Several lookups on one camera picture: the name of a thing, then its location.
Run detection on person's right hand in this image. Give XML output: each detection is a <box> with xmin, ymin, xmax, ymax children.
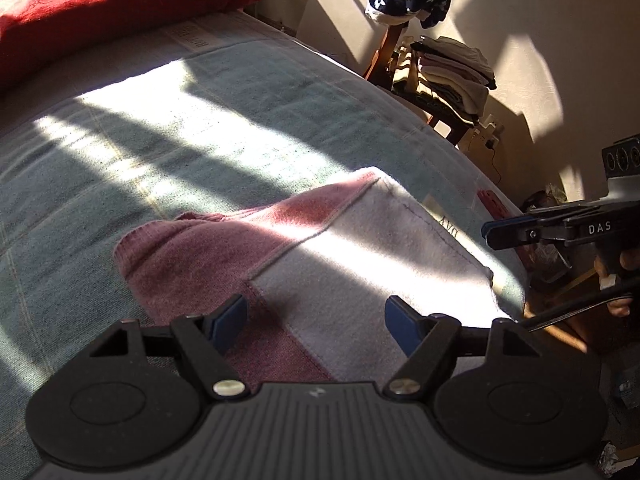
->
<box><xmin>594</xmin><ymin>247</ymin><xmax>640</xmax><ymax>317</ymax></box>

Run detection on green plaid bed blanket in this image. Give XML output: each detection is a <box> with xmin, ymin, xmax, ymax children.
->
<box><xmin>0</xmin><ymin>10</ymin><xmax>531</xmax><ymax>480</ymax></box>

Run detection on wall socket with charger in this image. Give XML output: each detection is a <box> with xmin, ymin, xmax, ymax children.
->
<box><xmin>472</xmin><ymin>115</ymin><xmax>506</xmax><ymax>186</ymax></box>

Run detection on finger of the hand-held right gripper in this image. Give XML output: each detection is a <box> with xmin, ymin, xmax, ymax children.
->
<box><xmin>481</xmin><ymin>216</ymin><xmax>566</xmax><ymax>252</ymax></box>

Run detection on black cable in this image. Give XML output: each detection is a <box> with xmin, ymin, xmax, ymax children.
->
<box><xmin>522</xmin><ymin>277</ymin><xmax>640</xmax><ymax>333</ymax></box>

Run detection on pink and white sweater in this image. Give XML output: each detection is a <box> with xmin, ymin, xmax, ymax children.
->
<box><xmin>114</xmin><ymin>166</ymin><xmax>513</xmax><ymax>385</ymax></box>

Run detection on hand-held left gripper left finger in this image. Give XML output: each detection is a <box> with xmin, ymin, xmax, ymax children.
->
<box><xmin>89</xmin><ymin>294</ymin><xmax>249</xmax><ymax>402</ymax></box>

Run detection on stack of folded clothes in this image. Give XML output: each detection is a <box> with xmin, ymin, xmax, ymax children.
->
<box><xmin>392</xmin><ymin>36</ymin><xmax>497</xmax><ymax>126</ymax></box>

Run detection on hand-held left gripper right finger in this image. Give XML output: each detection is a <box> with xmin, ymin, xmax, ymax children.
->
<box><xmin>382</xmin><ymin>296</ymin><xmax>542</xmax><ymax>402</ymax></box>

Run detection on red duvet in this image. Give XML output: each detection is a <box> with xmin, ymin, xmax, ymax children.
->
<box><xmin>0</xmin><ymin>0</ymin><xmax>278</xmax><ymax>93</ymax></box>

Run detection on wooden chair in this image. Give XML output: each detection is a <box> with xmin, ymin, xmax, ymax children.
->
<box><xmin>365</xmin><ymin>20</ymin><xmax>468</xmax><ymax>147</ymax></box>

